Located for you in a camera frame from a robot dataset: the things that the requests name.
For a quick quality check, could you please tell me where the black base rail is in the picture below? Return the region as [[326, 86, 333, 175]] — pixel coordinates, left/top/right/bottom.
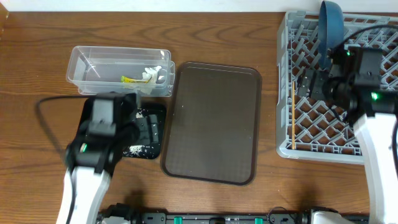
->
[[95, 203, 369, 224]]

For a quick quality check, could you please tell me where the spilled white rice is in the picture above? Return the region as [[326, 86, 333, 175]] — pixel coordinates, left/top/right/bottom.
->
[[123, 107, 160, 159]]

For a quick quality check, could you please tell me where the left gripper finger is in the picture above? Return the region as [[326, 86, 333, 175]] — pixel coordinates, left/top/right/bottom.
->
[[136, 118, 150, 146], [149, 114, 159, 143]]

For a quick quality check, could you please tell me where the dark blue plate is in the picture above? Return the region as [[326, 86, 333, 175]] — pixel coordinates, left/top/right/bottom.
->
[[318, 1, 344, 69]]

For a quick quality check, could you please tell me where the yellow green snack wrapper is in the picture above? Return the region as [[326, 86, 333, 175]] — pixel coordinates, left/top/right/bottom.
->
[[121, 76, 150, 83]]

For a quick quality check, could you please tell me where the brown serving tray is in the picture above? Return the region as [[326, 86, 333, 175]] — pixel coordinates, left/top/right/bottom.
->
[[160, 62, 262, 186]]

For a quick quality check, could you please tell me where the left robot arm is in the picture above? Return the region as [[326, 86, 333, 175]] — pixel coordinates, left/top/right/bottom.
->
[[57, 93, 167, 223]]

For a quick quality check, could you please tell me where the clear plastic bin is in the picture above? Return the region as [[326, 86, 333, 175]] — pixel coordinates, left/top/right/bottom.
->
[[66, 46, 175, 97]]

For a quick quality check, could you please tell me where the wooden chopstick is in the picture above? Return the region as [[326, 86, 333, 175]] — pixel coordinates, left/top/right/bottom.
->
[[292, 81, 296, 150]]

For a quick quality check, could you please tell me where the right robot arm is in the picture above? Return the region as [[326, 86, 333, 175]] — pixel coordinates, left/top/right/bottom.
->
[[297, 45, 397, 223]]

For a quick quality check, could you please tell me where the grey dishwasher rack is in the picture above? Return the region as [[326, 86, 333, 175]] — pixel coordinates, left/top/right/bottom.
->
[[276, 11, 397, 164]]

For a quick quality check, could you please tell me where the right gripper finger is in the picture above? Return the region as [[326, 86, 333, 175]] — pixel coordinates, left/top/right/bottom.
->
[[310, 74, 325, 100], [297, 70, 313, 97]]

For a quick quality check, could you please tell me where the white tissue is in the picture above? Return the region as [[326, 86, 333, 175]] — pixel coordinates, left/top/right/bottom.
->
[[141, 65, 162, 95]]

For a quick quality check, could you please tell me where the black plastic bin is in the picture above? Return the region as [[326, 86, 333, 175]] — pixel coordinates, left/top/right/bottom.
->
[[69, 102, 167, 161]]

